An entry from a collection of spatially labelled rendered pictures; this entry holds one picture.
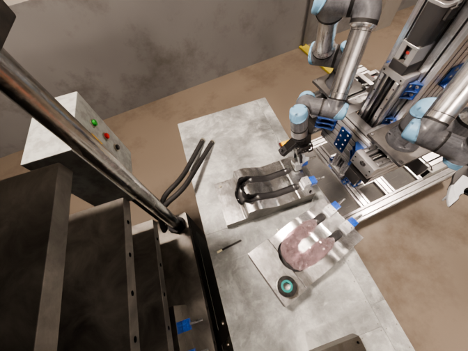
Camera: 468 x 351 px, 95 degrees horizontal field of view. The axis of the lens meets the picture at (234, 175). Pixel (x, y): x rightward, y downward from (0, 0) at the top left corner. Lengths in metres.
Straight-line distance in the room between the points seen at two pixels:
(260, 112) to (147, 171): 1.48
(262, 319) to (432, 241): 1.71
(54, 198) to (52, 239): 0.10
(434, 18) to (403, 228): 1.63
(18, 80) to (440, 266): 2.54
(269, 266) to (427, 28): 1.15
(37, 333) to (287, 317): 0.90
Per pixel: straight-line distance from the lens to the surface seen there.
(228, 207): 1.19
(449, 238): 2.55
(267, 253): 1.07
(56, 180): 0.69
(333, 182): 2.08
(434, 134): 0.94
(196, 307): 1.21
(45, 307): 0.59
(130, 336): 0.76
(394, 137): 1.29
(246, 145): 1.46
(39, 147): 0.94
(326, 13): 1.08
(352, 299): 1.23
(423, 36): 1.26
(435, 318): 2.32
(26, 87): 0.59
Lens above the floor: 1.96
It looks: 60 degrees down
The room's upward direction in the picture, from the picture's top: 12 degrees counter-clockwise
